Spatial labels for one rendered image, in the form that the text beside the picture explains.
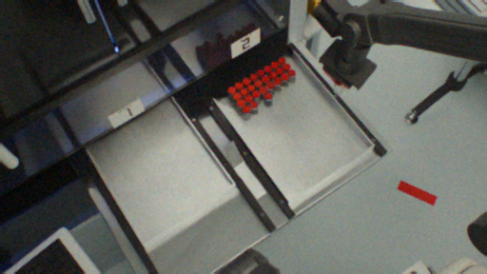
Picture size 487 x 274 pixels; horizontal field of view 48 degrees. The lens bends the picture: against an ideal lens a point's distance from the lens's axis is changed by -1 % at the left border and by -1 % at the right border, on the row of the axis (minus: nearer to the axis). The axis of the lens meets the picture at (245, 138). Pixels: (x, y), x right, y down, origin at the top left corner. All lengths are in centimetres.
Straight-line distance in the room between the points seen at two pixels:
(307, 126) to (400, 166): 103
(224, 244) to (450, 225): 125
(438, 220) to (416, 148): 32
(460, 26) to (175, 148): 82
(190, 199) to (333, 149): 38
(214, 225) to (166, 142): 26
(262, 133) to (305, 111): 13
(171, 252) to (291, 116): 46
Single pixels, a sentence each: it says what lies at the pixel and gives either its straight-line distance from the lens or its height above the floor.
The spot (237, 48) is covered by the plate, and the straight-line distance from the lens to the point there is 138.
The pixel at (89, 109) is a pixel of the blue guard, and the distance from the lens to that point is 125.
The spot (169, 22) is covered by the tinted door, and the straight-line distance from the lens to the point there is 117.
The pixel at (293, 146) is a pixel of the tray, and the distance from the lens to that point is 140.
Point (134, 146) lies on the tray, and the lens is 144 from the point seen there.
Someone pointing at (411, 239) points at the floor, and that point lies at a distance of 231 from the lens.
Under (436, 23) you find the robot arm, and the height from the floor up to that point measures 150.
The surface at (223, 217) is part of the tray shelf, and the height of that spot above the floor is 88.
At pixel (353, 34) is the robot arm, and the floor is 138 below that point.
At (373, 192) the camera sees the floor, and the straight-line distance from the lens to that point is 233.
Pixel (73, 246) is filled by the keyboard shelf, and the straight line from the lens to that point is 148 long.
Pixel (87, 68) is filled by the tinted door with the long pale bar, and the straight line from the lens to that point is 115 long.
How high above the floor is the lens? 216
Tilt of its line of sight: 65 degrees down
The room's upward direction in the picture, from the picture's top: 4 degrees counter-clockwise
